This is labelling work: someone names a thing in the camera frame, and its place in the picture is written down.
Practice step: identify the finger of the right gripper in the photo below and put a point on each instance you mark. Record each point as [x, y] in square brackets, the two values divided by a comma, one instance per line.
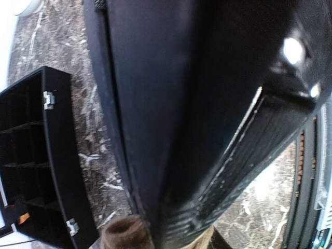
[198, 97]

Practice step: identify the tan brown sock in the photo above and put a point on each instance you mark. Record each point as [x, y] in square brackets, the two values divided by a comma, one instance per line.
[129, 232]

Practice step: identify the black display case glass lid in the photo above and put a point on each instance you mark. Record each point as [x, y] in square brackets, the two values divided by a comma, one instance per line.
[39, 160]

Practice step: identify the black front rail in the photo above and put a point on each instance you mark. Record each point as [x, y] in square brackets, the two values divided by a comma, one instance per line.
[303, 217]

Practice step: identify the argyle red orange black sock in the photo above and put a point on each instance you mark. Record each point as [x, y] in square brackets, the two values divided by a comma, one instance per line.
[16, 213]

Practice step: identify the pale green bowl at back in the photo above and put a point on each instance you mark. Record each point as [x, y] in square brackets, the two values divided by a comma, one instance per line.
[23, 8]

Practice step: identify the white slotted cable duct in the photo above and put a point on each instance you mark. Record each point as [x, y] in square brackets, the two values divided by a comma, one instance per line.
[323, 195]

